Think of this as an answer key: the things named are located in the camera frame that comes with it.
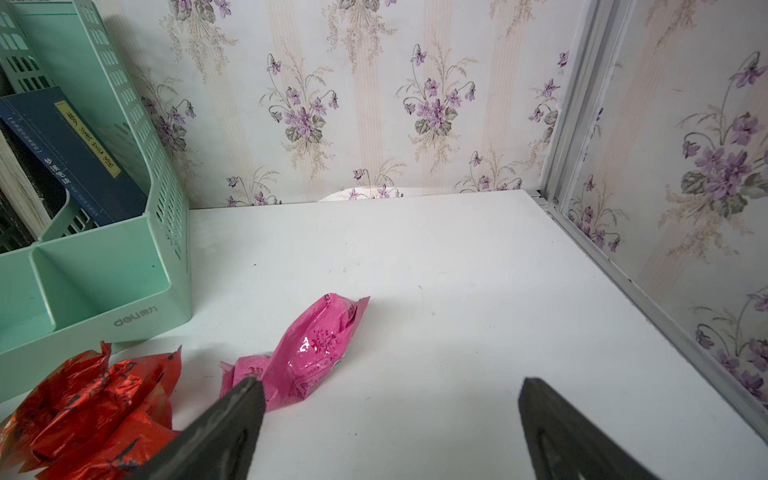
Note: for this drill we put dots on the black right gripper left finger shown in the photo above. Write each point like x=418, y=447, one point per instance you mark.
x=220, y=444

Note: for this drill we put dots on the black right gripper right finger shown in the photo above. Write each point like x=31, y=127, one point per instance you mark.
x=564, y=444

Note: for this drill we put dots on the red foil tea bag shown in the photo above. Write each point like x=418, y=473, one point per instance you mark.
x=139, y=437
x=81, y=403

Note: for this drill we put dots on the pink tea bag packet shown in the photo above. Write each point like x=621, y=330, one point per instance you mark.
x=306, y=354

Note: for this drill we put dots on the mint green file organizer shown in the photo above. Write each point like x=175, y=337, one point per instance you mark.
x=81, y=284

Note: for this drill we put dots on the dark blue book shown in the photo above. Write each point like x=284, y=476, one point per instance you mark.
x=47, y=122

